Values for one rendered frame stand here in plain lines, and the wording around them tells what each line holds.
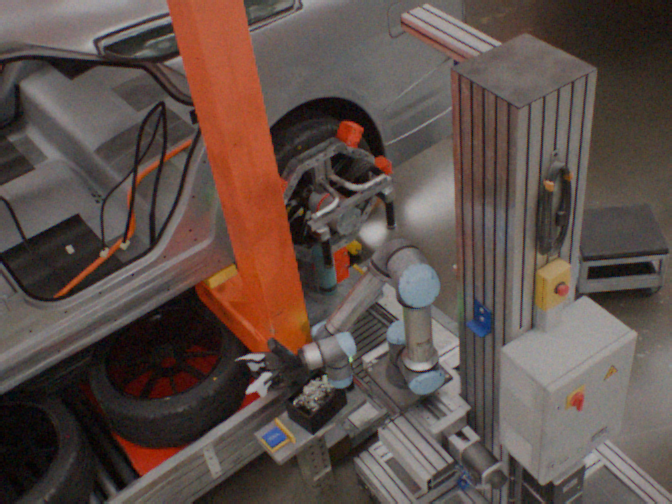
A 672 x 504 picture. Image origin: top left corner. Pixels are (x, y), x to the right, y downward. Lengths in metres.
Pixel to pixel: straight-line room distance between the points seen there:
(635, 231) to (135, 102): 2.46
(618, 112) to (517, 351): 3.36
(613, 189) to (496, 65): 2.95
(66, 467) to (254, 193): 1.34
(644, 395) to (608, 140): 1.92
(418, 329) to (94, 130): 2.15
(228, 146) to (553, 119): 1.01
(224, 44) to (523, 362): 1.23
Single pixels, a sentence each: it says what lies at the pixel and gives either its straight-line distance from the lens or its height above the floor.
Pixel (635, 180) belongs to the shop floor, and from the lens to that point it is 5.14.
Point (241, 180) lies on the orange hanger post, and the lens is 2.72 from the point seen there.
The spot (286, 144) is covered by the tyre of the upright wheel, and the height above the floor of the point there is 1.17.
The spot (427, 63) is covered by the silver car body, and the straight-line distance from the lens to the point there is 3.85.
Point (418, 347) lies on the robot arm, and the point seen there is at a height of 1.15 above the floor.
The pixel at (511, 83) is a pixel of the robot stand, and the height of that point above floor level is 2.03.
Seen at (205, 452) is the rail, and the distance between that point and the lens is 3.50.
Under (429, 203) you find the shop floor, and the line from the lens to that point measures 4.94.
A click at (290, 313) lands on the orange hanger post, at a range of 3.17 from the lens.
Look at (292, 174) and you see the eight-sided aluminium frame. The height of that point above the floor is 1.09.
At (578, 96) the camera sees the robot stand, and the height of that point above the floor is 1.98.
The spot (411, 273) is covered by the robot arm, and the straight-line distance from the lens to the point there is 2.41.
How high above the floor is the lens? 3.14
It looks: 42 degrees down
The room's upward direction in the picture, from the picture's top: 9 degrees counter-clockwise
